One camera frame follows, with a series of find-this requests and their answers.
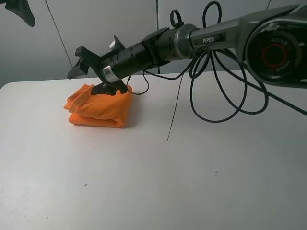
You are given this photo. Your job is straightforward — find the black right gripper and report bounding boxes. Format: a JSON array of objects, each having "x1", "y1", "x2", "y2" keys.
[{"x1": 67, "y1": 43, "x2": 154, "y2": 95}]

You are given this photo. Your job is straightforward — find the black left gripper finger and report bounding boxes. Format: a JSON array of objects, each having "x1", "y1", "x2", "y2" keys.
[{"x1": 4, "y1": 0, "x2": 35, "y2": 27}]

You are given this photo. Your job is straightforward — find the orange terry towel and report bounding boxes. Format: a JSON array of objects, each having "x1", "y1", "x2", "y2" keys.
[{"x1": 64, "y1": 84, "x2": 132, "y2": 128}]

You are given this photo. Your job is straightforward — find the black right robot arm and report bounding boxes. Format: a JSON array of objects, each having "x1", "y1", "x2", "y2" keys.
[{"x1": 68, "y1": 5, "x2": 307, "y2": 95}]

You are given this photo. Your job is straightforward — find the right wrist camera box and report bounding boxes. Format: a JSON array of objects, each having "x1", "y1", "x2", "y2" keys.
[{"x1": 109, "y1": 36, "x2": 126, "y2": 51}]

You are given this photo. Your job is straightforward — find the black right camera cable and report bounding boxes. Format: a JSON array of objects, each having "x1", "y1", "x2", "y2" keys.
[{"x1": 127, "y1": 1, "x2": 307, "y2": 123}]

